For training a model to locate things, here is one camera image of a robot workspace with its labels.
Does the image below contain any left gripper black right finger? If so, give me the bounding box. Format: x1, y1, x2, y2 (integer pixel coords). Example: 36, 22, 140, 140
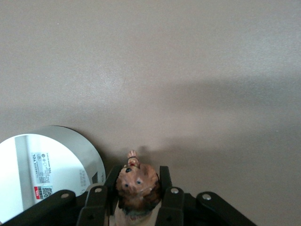
155, 166, 257, 226

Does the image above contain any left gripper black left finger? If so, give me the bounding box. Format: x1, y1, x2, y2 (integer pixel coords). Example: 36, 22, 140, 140
0, 165, 122, 226

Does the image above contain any brown lion statue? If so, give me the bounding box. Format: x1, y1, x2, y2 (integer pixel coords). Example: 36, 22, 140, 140
114, 150, 163, 226

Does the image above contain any white round TCL lamp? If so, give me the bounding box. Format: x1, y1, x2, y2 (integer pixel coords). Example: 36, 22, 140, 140
0, 126, 106, 224

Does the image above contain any brown table cover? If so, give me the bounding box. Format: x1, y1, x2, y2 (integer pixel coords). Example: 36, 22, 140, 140
0, 0, 301, 226

